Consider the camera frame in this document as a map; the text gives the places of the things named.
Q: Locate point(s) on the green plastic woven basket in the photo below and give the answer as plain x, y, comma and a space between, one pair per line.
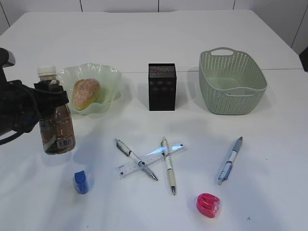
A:
230, 81

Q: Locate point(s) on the white grey click pen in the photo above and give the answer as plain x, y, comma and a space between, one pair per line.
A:
129, 153

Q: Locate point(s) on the brown plastic drink bottle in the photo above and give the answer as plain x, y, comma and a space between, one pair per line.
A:
56, 130

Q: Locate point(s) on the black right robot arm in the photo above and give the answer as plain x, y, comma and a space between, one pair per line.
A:
304, 59

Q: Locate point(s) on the black mesh pen holder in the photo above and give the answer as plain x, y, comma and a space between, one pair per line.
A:
162, 81

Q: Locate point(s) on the clear plastic ruler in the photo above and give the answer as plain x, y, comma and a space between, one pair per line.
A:
130, 167

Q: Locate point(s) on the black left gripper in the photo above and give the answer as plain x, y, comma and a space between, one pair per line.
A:
20, 105

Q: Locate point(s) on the pink pencil sharpener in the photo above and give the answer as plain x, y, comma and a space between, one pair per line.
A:
208, 203

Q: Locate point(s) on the green wavy glass plate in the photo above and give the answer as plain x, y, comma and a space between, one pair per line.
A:
108, 77

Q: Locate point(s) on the light blue click pen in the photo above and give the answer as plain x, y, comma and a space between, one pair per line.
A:
224, 174

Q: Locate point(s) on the cream white click pen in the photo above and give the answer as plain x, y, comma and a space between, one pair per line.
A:
169, 166

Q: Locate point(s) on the blue pencil sharpener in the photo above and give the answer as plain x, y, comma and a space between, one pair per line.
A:
80, 182

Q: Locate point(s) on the sugared bread loaf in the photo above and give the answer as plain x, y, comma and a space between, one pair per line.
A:
85, 92

